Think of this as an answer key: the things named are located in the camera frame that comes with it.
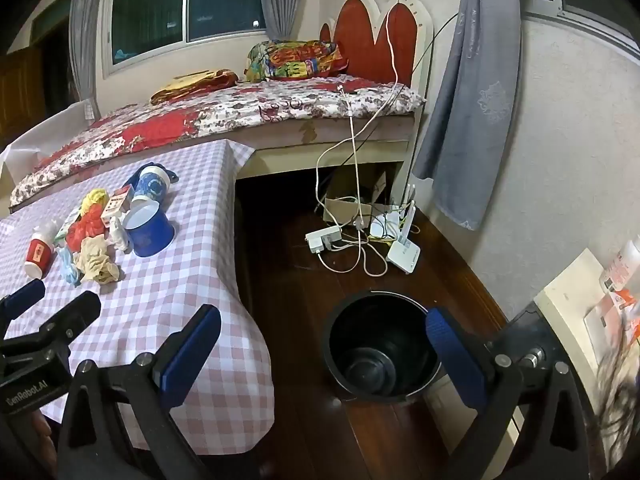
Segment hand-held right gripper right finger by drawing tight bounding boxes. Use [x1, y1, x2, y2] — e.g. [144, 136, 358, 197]
[425, 307, 591, 480]

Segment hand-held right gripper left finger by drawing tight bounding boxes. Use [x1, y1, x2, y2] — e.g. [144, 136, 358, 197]
[57, 304, 223, 480]

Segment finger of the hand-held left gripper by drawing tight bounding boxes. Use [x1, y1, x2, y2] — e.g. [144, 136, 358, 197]
[27, 290, 102, 363]
[0, 277, 47, 332]

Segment green and white milk carton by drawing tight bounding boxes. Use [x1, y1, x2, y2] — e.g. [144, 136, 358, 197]
[52, 216, 76, 248]

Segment black trash bin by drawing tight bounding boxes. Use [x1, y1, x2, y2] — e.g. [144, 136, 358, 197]
[322, 289, 443, 403]

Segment white tissue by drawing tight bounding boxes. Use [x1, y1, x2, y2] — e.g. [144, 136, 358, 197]
[107, 215, 132, 253]

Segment person's left hand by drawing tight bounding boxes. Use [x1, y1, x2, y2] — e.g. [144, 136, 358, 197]
[0, 407, 57, 480]

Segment white bottle with red label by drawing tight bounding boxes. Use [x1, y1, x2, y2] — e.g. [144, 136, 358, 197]
[24, 221, 60, 278]

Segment light blue crumpled paper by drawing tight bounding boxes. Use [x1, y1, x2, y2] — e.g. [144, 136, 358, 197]
[56, 245, 83, 288]

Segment beige crumpled paper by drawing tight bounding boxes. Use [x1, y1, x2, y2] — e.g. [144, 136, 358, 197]
[74, 235, 121, 285]

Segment red crumpled paper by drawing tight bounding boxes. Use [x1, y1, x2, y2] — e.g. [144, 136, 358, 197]
[65, 207, 108, 253]

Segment plain blue paper cup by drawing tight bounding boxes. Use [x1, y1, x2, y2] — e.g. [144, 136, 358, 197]
[121, 199, 177, 258]

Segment small red and white carton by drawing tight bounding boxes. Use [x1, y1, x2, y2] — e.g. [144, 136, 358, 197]
[100, 186, 135, 231]

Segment yellow crumpled cloth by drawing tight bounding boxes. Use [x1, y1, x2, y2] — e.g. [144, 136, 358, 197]
[81, 188, 111, 216]

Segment white flat router box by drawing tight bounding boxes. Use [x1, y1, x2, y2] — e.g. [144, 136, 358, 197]
[386, 200, 423, 275]

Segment cream cabinet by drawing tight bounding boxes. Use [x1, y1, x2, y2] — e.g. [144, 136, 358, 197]
[534, 247, 640, 480]

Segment starry blue paper cup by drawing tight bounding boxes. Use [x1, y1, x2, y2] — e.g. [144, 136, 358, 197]
[131, 164, 173, 208]

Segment white router with antennas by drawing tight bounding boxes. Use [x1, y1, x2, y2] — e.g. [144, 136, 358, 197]
[369, 185, 418, 241]

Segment white plastic sheet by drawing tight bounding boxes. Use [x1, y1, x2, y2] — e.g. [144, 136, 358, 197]
[0, 99, 98, 176]

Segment red and white paper packet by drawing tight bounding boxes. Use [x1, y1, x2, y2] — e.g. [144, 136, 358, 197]
[584, 290, 640, 346]

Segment white power strip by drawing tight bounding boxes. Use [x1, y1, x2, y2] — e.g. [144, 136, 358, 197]
[305, 225, 343, 255]

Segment brown cardboard box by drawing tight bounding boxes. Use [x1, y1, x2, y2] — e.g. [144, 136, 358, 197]
[322, 165, 396, 226]

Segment white tube with red print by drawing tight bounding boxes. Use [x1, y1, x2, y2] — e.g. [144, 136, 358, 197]
[602, 237, 640, 293]

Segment brown wooden door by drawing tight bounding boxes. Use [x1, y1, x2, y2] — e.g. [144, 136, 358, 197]
[0, 45, 51, 141]

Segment bed with floral quilt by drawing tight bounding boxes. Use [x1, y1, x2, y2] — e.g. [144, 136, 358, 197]
[9, 74, 426, 208]

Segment folded yellow and red blanket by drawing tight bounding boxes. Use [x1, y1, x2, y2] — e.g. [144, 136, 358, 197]
[150, 69, 240, 106]

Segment grey patterned curtain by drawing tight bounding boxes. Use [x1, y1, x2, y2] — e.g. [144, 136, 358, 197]
[412, 0, 523, 231]

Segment grey sheer curtain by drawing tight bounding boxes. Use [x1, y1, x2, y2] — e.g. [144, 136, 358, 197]
[67, 0, 118, 111]

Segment colourful patterned pillow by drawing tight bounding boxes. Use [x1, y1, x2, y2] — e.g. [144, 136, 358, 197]
[244, 40, 349, 82]

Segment white framed window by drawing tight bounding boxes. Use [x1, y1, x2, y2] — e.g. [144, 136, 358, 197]
[102, 0, 268, 78]

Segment red and cream headboard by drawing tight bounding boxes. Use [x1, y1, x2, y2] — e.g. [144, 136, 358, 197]
[319, 0, 435, 106]

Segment dark tangled cords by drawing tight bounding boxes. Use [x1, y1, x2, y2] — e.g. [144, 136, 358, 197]
[592, 310, 640, 471]

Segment white charging cable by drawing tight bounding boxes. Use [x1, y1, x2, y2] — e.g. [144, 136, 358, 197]
[314, 0, 416, 278]

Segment cream bed frame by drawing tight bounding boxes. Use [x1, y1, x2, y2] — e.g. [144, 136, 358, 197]
[235, 110, 426, 183]

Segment black cable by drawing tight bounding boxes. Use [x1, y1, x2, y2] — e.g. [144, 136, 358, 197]
[340, 10, 461, 171]

